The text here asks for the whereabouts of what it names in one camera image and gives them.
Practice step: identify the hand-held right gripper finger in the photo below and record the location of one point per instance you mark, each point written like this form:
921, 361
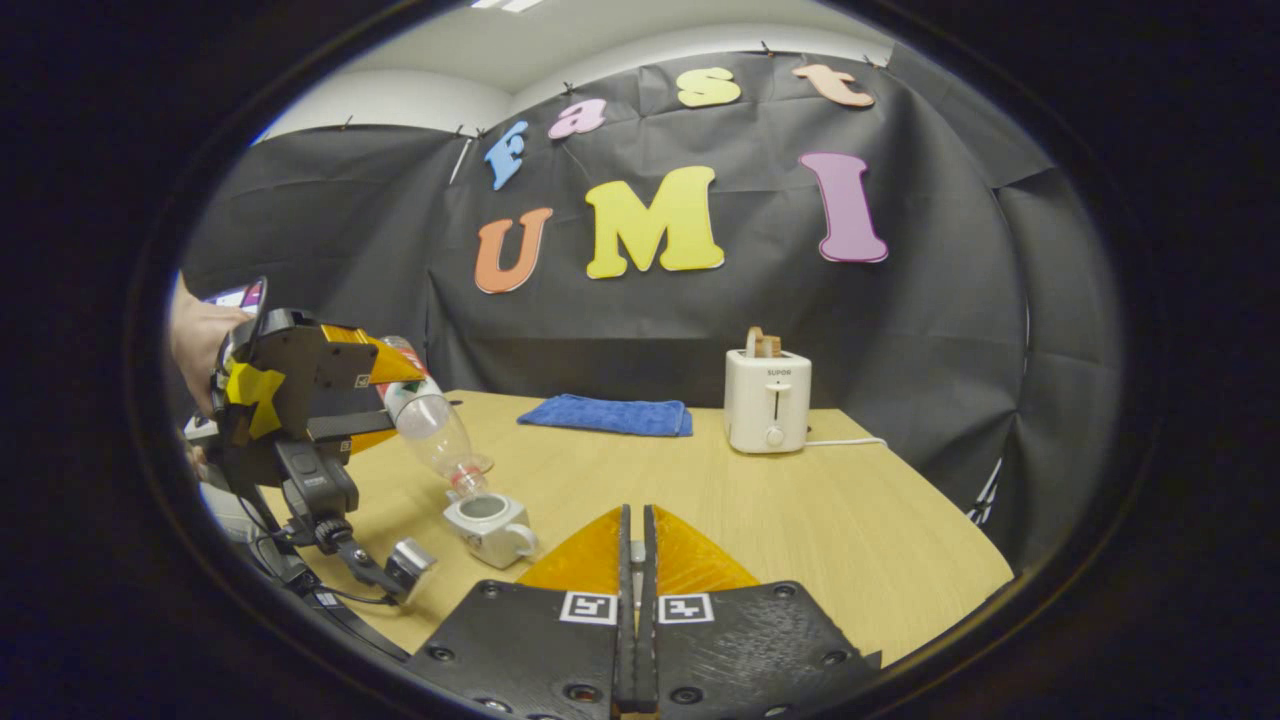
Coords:
648, 650
626, 650

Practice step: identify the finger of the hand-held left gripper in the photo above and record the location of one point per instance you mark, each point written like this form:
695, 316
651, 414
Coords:
395, 368
350, 425

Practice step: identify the clear plastic water bottle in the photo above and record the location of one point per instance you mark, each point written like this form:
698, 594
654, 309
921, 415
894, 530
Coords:
430, 425

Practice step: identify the white ceramic teacup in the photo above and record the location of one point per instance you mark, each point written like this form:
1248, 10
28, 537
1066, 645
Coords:
495, 535

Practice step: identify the blue folded towel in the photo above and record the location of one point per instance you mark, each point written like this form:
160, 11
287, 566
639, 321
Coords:
605, 416

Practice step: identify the white toaster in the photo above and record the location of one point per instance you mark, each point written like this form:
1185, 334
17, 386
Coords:
765, 410

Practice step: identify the pale bread slice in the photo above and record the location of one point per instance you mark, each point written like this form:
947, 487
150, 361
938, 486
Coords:
753, 342

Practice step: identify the brown bread slice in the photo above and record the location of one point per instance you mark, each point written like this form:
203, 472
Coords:
773, 347

